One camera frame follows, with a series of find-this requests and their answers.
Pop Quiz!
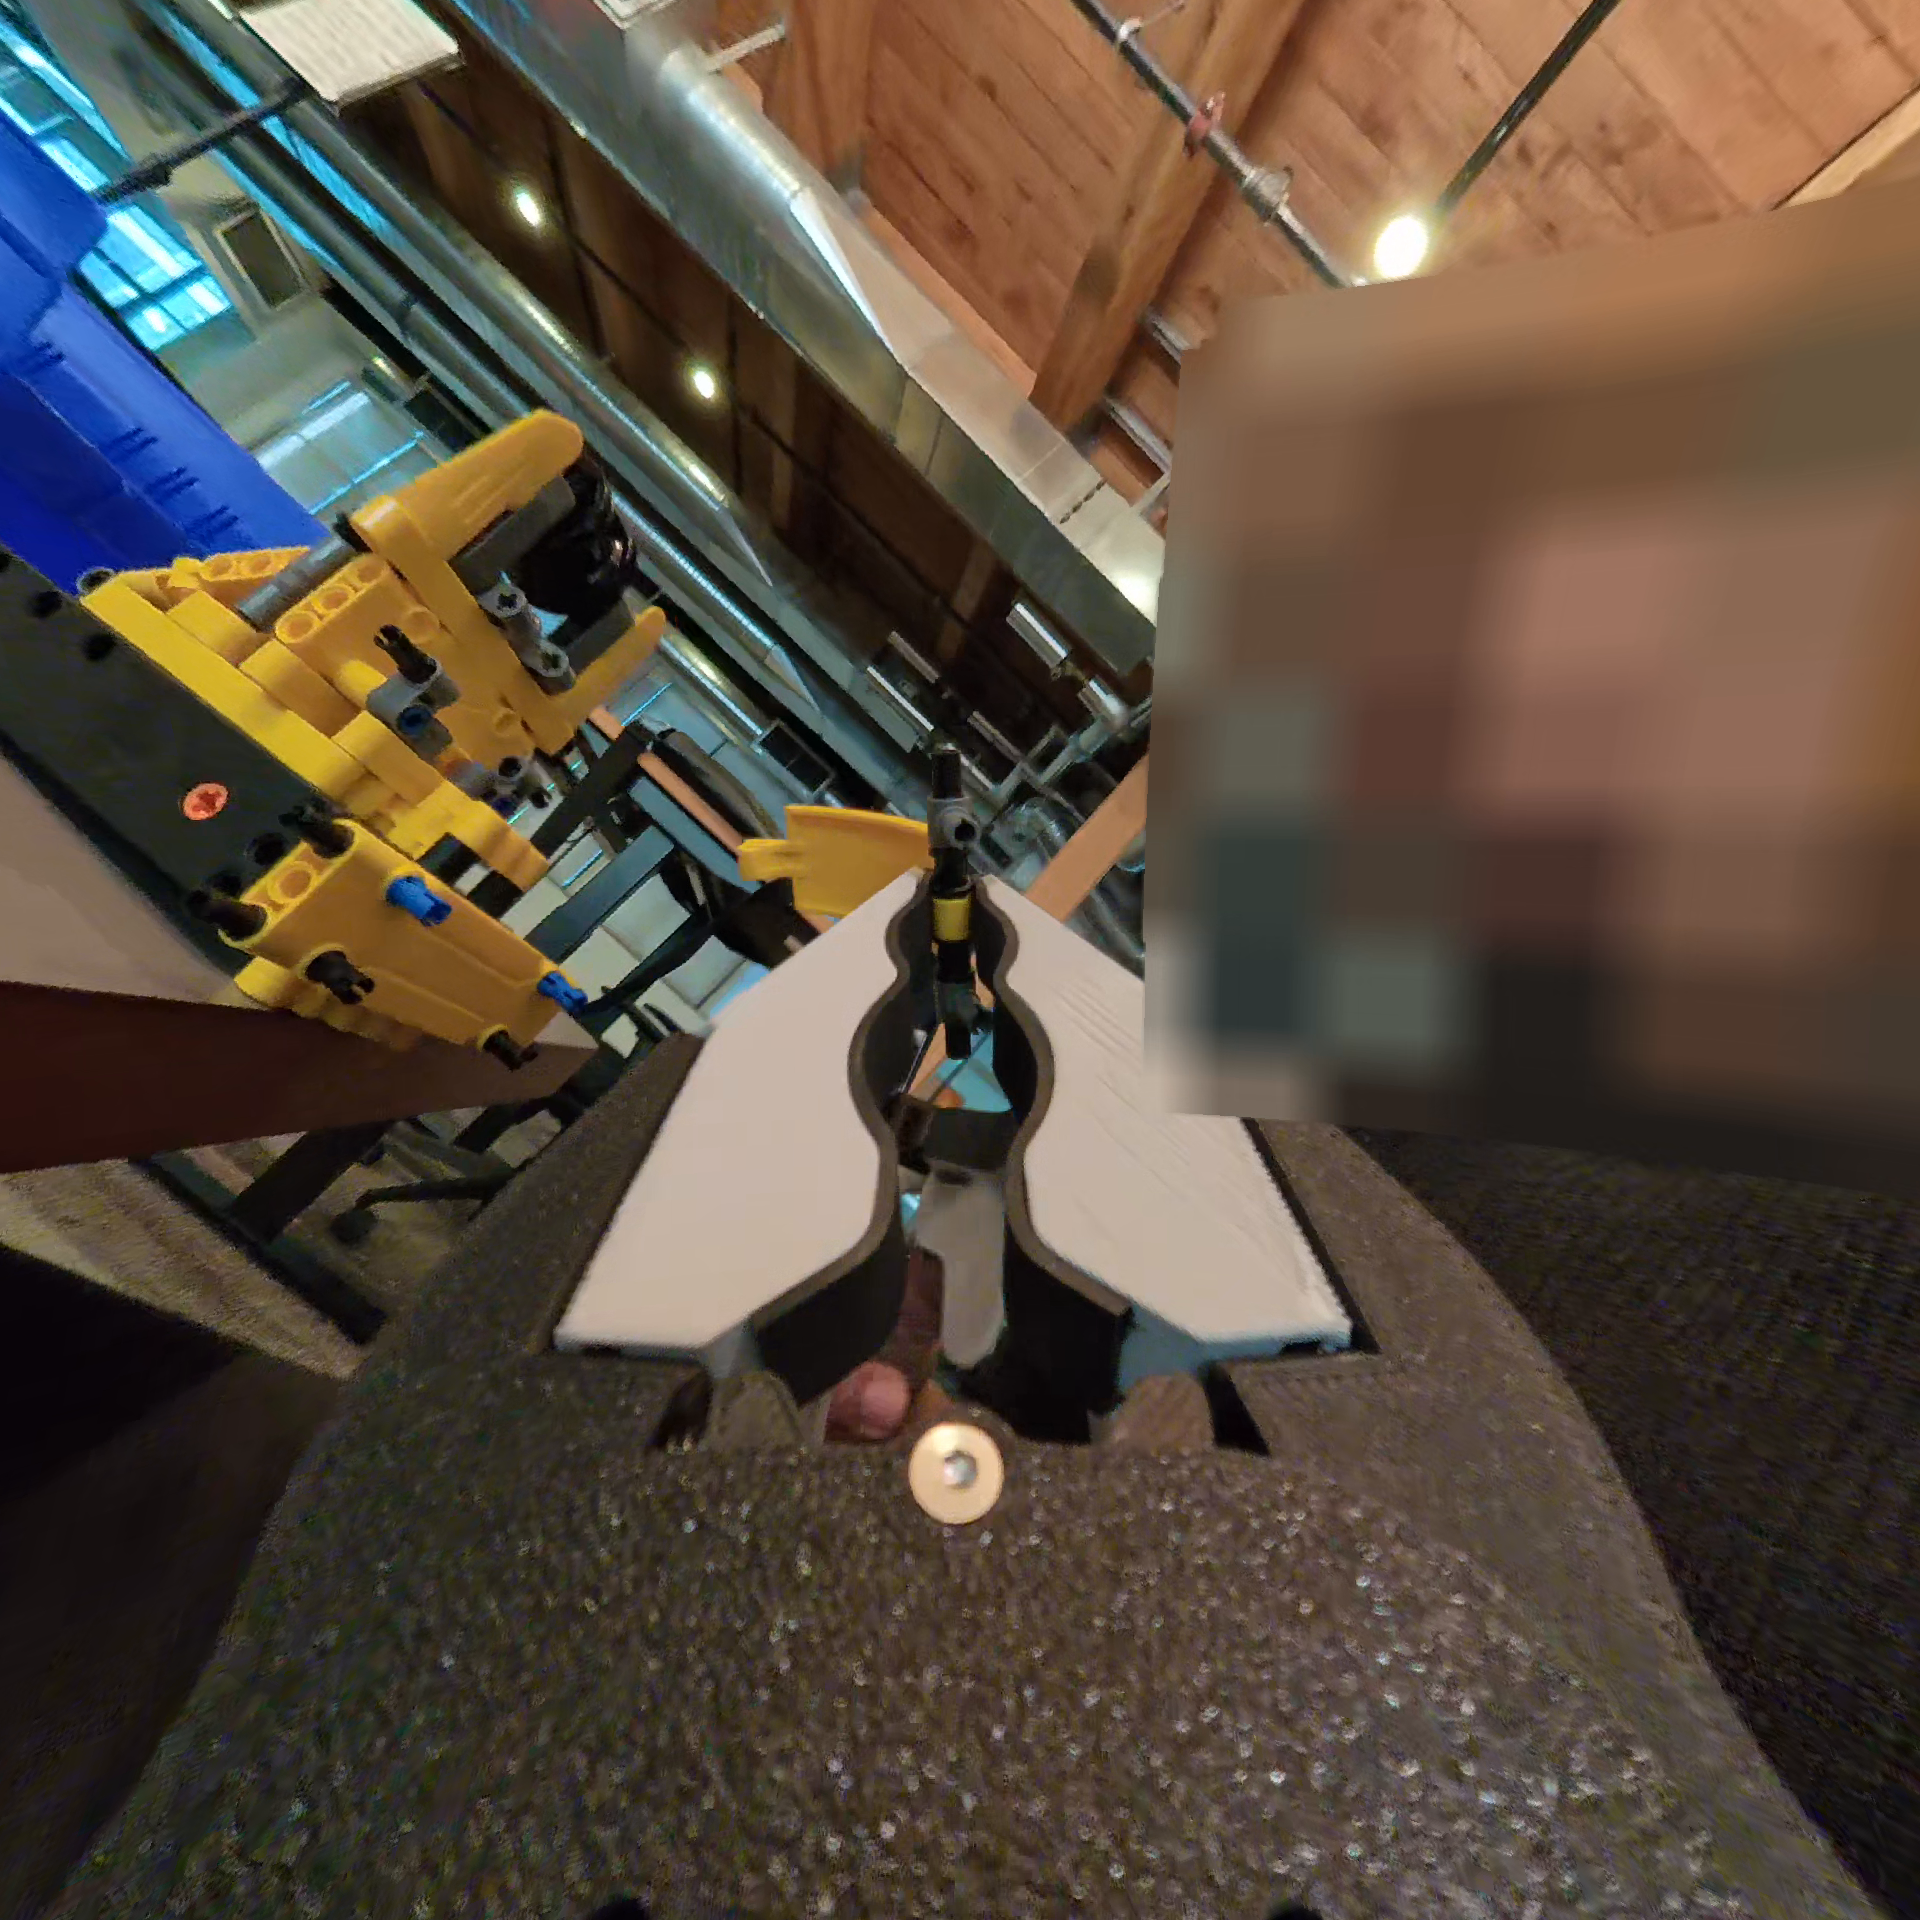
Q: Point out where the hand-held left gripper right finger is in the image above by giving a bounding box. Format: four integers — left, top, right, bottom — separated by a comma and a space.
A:
976, 872, 1381, 1452

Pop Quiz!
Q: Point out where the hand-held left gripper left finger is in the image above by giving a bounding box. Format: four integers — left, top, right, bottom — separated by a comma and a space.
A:
555, 867, 914, 1410

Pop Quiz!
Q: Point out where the yellow curved toy panel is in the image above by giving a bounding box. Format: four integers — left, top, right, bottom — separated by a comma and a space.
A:
734, 804, 931, 924

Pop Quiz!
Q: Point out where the black axle with yellow bush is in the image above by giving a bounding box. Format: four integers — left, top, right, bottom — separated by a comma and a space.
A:
914, 739, 993, 1060

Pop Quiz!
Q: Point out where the yellow black toy brick model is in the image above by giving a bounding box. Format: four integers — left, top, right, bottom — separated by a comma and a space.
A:
0, 411, 665, 1071

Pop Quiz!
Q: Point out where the person's right hand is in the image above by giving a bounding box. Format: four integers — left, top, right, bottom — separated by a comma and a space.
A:
822, 1243, 954, 1452

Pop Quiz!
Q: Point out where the black table leg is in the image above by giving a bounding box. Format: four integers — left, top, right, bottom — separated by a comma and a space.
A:
148, 1106, 596, 1349

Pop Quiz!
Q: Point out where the person's black sweater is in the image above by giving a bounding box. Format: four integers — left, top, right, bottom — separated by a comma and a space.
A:
1335, 1117, 1920, 1920

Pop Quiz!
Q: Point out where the blue storage bin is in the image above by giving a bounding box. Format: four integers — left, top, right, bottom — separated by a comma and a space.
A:
0, 109, 329, 600

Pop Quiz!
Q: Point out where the grey sprinkler pipe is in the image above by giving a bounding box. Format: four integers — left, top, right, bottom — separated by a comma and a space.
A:
1068, 0, 1355, 284

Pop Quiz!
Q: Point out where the black ceiling rod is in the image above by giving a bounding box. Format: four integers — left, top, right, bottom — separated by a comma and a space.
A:
1433, 0, 1628, 216

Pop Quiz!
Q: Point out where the white ceiling vent grille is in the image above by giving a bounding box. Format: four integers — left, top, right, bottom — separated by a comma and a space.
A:
232, 0, 463, 109

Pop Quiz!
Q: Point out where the silver round duct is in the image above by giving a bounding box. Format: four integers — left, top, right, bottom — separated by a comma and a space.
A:
116, 0, 931, 748

